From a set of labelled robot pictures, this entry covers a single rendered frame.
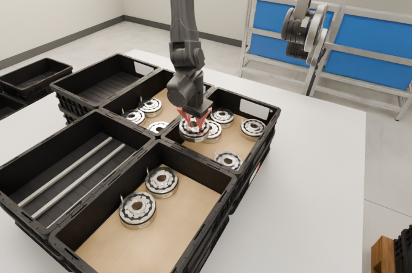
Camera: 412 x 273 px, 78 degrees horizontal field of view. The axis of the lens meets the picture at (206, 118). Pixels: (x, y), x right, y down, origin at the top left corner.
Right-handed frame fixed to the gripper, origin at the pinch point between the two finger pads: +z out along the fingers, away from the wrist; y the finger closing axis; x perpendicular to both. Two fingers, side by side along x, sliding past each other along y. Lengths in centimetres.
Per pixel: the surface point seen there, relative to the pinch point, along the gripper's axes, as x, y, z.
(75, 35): 142, -319, 112
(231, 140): 13.0, 8.1, 15.4
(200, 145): 3.5, 0.1, 14.9
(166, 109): 13.3, -25.3, 16.4
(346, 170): 37, 51, 29
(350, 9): 206, 16, 21
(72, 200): -38.2, -18.2, 12.3
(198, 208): -18.5, 14.7, 12.7
